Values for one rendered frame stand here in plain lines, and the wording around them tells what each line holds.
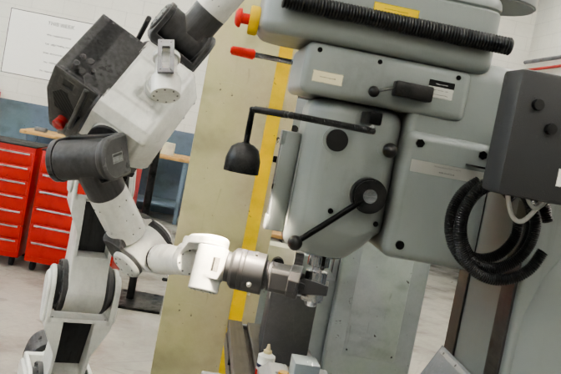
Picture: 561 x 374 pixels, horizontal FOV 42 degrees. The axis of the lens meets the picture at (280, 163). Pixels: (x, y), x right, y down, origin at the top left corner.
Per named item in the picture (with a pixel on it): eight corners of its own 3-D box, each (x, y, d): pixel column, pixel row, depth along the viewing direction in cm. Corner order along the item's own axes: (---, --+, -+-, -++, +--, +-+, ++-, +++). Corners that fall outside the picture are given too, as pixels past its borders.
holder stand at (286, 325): (258, 361, 188) (272, 285, 187) (258, 336, 210) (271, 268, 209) (304, 369, 189) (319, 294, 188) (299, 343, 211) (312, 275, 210)
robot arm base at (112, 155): (54, 197, 163) (37, 153, 157) (81, 167, 174) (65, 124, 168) (114, 195, 159) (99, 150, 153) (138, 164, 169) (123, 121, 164)
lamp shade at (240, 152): (218, 167, 151) (223, 138, 151) (249, 172, 154) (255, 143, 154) (231, 172, 145) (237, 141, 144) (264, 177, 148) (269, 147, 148)
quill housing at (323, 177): (284, 254, 144) (315, 94, 143) (275, 236, 165) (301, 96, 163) (376, 270, 147) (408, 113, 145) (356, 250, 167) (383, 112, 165)
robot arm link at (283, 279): (301, 266, 150) (245, 254, 151) (292, 312, 150) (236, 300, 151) (305, 256, 162) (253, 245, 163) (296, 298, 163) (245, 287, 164)
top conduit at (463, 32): (281, 7, 135) (285, -13, 135) (280, 10, 139) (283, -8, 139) (512, 55, 140) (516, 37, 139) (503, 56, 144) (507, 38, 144)
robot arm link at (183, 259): (212, 233, 155) (178, 232, 165) (202, 274, 153) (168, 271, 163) (235, 240, 159) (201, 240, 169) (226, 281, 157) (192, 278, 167)
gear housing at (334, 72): (299, 90, 141) (309, 39, 140) (285, 93, 165) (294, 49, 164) (464, 123, 144) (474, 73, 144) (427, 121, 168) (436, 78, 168)
